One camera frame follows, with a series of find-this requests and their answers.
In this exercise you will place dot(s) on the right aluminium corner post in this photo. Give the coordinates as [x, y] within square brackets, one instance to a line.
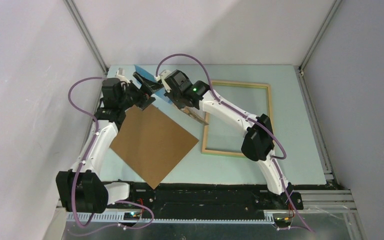
[320, 33]

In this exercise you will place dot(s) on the left aluminium corner post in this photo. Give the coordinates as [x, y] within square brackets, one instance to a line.
[86, 34]

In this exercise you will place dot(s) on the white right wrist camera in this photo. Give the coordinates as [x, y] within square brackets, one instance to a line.
[161, 78]

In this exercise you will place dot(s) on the wooden picture frame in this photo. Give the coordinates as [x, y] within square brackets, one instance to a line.
[224, 134]

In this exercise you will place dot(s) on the brown cardboard backing board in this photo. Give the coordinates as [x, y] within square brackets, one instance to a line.
[151, 143]

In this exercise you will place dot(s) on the beach landscape photo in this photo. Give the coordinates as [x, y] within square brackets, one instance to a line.
[191, 112]

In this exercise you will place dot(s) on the grey slotted cable duct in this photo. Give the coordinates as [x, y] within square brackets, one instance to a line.
[121, 217]

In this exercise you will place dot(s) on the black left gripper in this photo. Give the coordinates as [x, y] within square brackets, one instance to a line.
[144, 101]

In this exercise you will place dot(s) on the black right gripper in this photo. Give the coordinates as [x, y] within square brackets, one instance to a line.
[170, 94]

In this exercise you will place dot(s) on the aluminium front rail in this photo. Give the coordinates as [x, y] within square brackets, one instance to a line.
[239, 203]

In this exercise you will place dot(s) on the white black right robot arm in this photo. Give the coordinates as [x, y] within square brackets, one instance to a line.
[257, 131]

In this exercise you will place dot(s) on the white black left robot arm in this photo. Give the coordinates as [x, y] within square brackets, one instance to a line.
[92, 159]

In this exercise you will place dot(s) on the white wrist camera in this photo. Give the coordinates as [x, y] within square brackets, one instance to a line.
[120, 74]
[161, 78]

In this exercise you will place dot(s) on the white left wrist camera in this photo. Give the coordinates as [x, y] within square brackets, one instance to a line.
[120, 74]

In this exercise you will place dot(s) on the aluminium corner post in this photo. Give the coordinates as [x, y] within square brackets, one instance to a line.
[320, 33]
[86, 34]

